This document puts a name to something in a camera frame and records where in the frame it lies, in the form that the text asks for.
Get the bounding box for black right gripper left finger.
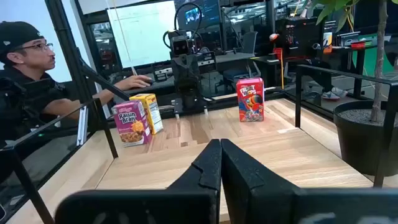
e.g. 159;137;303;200
167;139;222;191

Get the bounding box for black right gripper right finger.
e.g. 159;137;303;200
221;139;296;224

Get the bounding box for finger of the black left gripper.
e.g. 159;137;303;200
173;62;187;94
185;61;200;94

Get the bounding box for yellow Corn Pops cereal box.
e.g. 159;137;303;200
129;93;164;135

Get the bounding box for red Froot Loops cereal box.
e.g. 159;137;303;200
235;77;266;123

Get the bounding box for purple Raisin Bran cereal box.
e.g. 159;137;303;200
111;99;153;147

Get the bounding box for person's hand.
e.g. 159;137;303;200
114;75;153;91

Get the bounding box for grey office chair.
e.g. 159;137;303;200
241;30;259;54

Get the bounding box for large computer monitor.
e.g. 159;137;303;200
106;1;178;70

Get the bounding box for green plant in black pot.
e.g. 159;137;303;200
303;0;398;177

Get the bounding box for person's shoe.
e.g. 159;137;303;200
321;86;348;101

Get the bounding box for glasses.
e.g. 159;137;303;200
14;42;54;53

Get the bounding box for person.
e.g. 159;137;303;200
0;21;153;141

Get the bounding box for black cap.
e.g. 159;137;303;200
0;21;45;63

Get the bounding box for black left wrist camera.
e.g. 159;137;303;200
170;35;190;57

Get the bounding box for small wall screen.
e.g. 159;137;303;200
185;7;201;25

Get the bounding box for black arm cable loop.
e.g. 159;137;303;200
163;2;203;49

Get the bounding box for silver metal bracket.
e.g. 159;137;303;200
76;105;90;147

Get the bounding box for black metal table frame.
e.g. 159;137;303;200
45;0;343;131

